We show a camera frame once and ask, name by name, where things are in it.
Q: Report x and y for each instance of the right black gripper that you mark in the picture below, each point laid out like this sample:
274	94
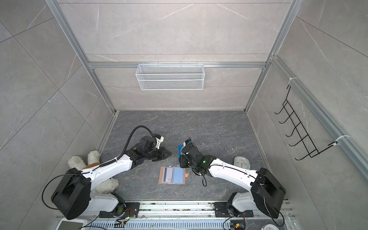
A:
183	161

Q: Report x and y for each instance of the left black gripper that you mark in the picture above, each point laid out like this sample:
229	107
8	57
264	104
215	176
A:
164	156

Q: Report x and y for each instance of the blue plastic card tray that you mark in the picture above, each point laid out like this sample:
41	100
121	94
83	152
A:
180	152

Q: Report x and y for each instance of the pink VIP card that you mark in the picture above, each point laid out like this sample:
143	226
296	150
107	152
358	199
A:
167	175

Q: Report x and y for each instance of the tan leather card holder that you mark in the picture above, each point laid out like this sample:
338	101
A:
173	176

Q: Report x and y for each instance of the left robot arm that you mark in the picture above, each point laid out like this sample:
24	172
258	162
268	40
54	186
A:
75	195

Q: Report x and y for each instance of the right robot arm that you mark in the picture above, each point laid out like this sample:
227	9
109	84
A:
263	191

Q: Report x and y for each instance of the white round alarm clock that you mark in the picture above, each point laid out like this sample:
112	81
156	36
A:
242	162

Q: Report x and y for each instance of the white teddy bear brown shirt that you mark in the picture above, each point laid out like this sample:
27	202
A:
93	159

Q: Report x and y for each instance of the white tablet device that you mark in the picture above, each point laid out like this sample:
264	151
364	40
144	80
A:
74	224

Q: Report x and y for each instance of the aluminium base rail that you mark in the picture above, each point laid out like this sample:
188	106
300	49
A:
166	209

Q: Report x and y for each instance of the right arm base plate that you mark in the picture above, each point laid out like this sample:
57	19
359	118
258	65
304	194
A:
222	210

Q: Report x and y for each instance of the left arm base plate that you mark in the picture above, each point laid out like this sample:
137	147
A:
130	209

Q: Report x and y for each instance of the white wire mesh basket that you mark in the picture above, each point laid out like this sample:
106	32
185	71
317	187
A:
170	76

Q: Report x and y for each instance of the black wire hook rack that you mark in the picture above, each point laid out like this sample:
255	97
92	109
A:
300	130

